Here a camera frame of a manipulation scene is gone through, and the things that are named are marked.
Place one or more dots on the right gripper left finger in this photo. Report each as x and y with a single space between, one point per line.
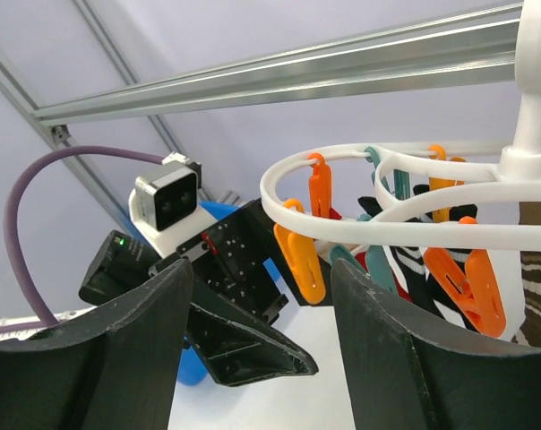
114 367

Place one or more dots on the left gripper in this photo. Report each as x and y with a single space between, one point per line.
295 361

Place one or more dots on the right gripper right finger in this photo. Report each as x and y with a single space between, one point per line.
408 369

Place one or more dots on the black striped sock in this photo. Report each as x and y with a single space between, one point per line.
424 290

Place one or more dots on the yellow orange clothes peg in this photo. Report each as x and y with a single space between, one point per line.
302 259

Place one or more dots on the white round clip hanger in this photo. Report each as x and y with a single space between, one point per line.
494 171

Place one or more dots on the red santa sock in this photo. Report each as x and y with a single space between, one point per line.
360 257

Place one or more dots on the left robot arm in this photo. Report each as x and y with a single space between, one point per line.
123 263

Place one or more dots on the blue plastic bin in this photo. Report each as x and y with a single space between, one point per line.
235 302

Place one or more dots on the teal clothes peg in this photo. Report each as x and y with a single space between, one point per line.
376 260

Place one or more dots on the orange peg front right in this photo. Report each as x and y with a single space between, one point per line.
474 289

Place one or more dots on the brown patterned sock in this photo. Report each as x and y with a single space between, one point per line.
529 333

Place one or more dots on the yellow peg rear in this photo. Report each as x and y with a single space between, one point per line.
436 183

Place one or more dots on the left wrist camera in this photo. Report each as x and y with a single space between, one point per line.
164 204

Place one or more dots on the aluminium frame post left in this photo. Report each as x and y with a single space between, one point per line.
57 60

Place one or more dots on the horizontal aluminium rail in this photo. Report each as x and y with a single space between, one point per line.
475 47

